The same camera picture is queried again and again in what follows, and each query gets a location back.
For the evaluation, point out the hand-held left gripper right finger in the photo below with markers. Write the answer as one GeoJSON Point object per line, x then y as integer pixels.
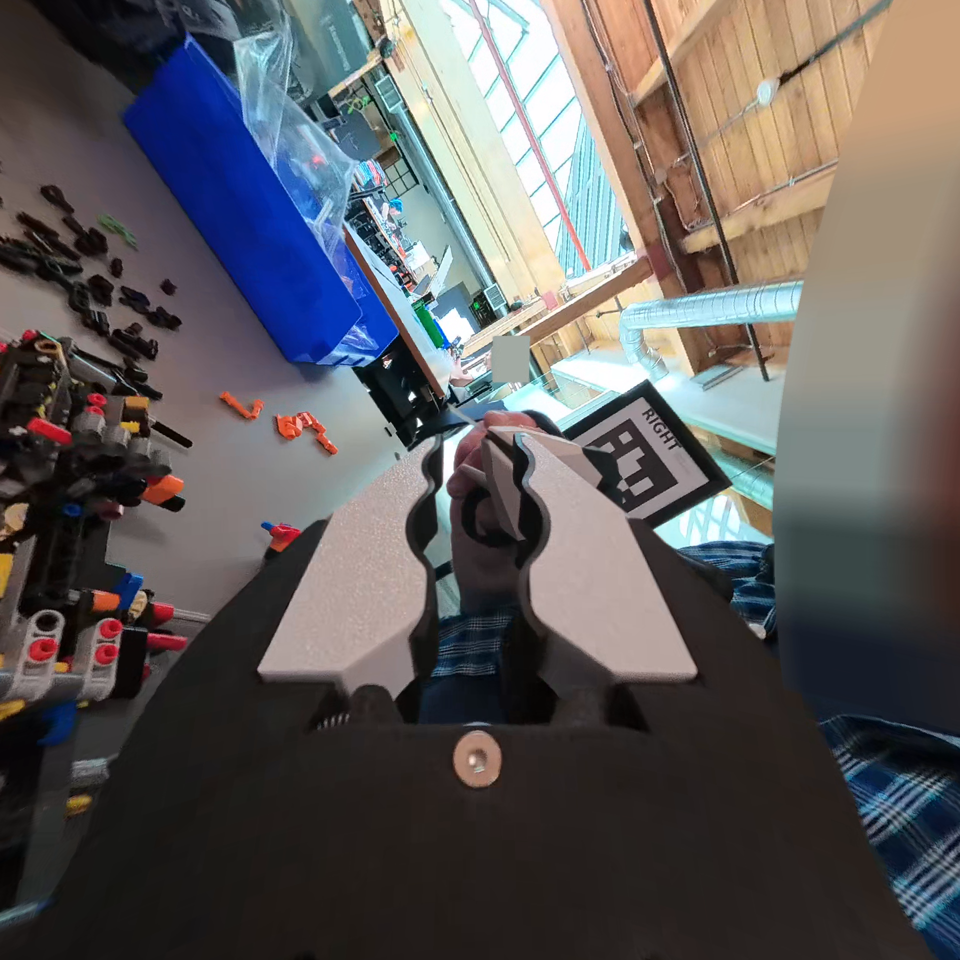
{"type": "Point", "coordinates": [607, 592]}

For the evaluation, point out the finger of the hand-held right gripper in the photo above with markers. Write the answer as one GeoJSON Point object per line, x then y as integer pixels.
{"type": "Point", "coordinates": [501, 472]}
{"type": "Point", "coordinates": [574, 457]}

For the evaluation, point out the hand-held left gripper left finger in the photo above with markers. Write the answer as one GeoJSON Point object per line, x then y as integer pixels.
{"type": "Point", "coordinates": [352, 592]}

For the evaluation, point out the person's right forearm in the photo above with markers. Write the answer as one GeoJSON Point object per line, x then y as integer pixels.
{"type": "Point", "coordinates": [480, 641]}

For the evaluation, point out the red and blue lego piece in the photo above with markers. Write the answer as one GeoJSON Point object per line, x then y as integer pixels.
{"type": "Point", "coordinates": [281, 536]}

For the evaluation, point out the cluster of orange lego pieces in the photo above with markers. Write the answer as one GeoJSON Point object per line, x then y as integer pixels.
{"type": "Point", "coordinates": [304, 427]}

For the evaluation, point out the orange lego piece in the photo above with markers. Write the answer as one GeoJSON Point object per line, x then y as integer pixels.
{"type": "Point", "coordinates": [244, 406]}

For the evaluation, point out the partly built lego model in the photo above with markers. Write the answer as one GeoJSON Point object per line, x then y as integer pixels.
{"type": "Point", "coordinates": [67, 465]}

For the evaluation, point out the scattered black lego beams group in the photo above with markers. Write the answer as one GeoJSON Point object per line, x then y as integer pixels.
{"type": "Point", "coordinates": [82, 292]}

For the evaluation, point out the green lego piece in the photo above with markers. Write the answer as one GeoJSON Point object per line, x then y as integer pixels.
{"type": "Point", "coordinates": [118, 229]}

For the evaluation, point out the person's right hand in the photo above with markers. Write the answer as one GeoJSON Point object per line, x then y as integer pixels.
{"type": "Point", "coordinates": [484, 577]}

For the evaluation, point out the black equipment case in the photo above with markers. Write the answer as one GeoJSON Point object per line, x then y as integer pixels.
{"type": "Point", "coordinates": [397, 397]}

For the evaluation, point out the long white workbench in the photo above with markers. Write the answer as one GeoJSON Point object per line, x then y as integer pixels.
{"type": "Point", "coordinates": [390, 296]}

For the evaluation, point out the blue plastic bin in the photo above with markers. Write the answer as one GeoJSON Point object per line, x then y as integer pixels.
{"type": "Point", "coordinates": [247, 225]}

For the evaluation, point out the person's plaid shirt torso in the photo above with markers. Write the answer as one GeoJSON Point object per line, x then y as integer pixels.
{"type": "Point", "coordinates": [900, 817]}

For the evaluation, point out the clear plastic bag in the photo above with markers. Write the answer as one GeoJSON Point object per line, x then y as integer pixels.
{"type": "Point", "coordinates": [289, 112]}

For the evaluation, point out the dark bag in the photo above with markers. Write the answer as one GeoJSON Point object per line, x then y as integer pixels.
{"type": "Point", "coordinates": [150, 30]}

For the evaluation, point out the silver ventilation duct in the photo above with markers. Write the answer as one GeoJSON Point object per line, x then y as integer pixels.
{"type": "Point", "coordinates": [712, 307]}

